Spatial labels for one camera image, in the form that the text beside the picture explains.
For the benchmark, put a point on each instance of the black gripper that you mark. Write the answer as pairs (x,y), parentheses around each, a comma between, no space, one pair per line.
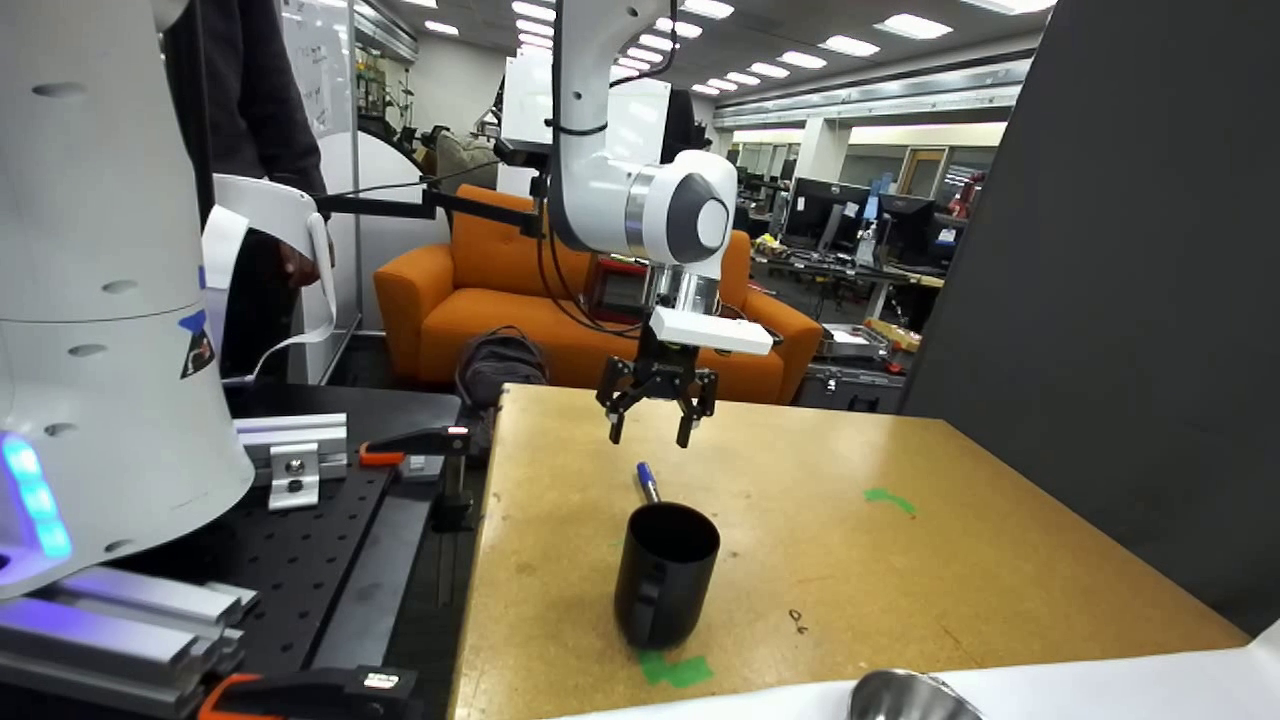
(657,375)

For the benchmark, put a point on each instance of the blue capped marker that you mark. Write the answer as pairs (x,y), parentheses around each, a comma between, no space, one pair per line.
(645,477)

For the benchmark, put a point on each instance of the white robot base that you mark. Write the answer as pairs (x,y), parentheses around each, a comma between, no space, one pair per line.
(112,425)

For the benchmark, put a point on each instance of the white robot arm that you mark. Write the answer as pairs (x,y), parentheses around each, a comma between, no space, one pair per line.
(618,189)

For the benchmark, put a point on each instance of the black cup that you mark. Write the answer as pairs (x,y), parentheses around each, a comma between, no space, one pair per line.
(667,570)

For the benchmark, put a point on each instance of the black backpack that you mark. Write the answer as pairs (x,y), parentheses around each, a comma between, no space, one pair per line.
(492,362)

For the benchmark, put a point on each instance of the orange sofa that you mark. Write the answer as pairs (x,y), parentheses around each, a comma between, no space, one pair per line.
(486,275)

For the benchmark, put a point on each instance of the small steel pot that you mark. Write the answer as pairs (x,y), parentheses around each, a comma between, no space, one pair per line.
(898,692)

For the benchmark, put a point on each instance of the dark grey partition panel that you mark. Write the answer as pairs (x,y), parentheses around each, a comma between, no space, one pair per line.
(1115,309)

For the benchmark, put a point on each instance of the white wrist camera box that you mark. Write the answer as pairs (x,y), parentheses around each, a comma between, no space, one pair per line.
(708,329)

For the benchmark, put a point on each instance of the aluminium bracket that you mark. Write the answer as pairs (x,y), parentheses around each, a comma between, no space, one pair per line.
(298,454)

